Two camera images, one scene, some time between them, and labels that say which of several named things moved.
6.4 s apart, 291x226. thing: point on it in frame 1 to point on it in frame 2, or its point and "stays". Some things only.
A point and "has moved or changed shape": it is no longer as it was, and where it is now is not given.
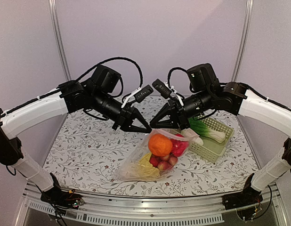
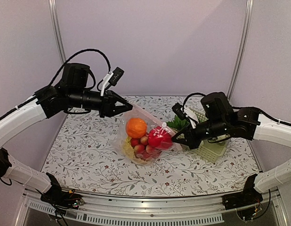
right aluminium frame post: (247, 21) stays
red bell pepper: (180, 144) to (158, 136)
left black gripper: (125, 118) to (108, 107)
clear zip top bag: (158, 153) has moved or changed shape
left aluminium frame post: (53, 8) stays
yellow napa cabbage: (143, 170) to (128, 151)
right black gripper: (172, 123) to (189, 140)
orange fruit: (159, 145) has moved or changed shape
